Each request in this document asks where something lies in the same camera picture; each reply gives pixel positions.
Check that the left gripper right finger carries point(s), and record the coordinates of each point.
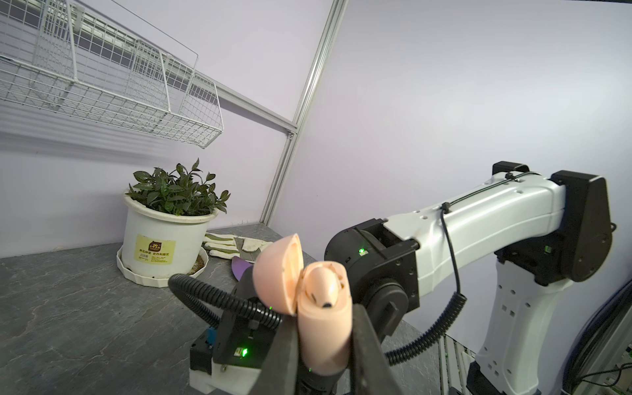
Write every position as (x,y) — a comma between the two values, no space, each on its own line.
(370,371)

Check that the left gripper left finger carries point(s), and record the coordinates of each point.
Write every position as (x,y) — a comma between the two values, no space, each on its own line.
(279,369)

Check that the pink earbud charging case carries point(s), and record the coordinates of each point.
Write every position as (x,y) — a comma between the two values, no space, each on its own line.
(279,275)

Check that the pink earbud one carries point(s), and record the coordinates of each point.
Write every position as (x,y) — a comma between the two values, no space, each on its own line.
(323,287)

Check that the beige gardening glove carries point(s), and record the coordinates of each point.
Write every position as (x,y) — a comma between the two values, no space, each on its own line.
(233,246)

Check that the potted green plant white pot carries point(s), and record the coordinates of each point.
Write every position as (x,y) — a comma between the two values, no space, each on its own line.
(168,215)

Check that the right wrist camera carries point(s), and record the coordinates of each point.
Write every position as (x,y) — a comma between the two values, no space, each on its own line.
(228,359)

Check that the white wire shelf basket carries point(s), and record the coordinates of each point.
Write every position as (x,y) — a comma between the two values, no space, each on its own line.
(59,57)

